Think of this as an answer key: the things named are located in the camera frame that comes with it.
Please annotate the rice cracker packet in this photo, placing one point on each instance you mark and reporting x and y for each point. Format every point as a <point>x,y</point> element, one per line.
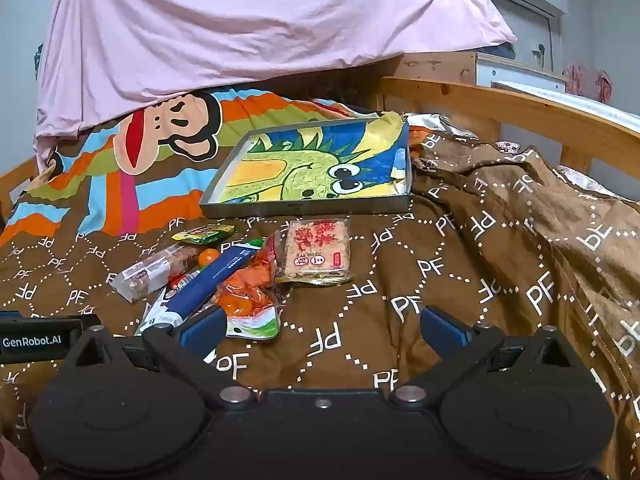
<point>315,250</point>

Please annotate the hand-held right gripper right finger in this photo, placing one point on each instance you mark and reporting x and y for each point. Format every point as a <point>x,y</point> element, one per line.
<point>442,327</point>

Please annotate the yellow green snack bar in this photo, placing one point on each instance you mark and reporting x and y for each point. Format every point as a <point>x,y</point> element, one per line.
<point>202,234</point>

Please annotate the wooden bed frame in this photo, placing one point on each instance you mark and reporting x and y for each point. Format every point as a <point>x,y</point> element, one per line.
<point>500,105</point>

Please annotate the pink bed sheet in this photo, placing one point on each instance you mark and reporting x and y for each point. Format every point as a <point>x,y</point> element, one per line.
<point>250,20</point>

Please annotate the silver foil bag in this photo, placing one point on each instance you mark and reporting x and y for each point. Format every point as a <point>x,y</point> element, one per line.
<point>440,125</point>

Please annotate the long blue snack packet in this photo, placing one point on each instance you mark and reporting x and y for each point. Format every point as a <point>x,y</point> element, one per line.
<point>215,280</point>

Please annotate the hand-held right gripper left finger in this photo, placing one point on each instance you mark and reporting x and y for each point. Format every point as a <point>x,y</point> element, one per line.
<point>202,327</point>

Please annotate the red patterned cloth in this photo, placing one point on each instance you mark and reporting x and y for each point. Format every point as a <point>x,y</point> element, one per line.
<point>587,82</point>

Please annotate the dinosaur drawing paper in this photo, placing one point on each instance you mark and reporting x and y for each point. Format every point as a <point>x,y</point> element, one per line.
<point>300,160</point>

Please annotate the white wooden cabinet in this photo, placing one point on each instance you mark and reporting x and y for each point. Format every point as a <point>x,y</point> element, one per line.
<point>520,72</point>

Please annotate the small orange tangerine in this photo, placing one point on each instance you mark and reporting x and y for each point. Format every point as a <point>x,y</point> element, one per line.
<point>207,257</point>

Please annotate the clear brown biscuit packet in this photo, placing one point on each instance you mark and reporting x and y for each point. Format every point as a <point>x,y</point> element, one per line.
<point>150,272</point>

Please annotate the grey metal tray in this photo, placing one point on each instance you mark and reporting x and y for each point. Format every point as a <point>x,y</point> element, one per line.
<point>300,208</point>

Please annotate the orange snack bag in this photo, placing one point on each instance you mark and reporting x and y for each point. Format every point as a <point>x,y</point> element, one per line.
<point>247,290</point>

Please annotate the striped monkey printed blanket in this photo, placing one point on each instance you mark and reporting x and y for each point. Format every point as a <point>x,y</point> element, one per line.
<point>100,185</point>

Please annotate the brown lettered blanket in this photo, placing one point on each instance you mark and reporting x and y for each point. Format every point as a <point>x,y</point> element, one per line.
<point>450,260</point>

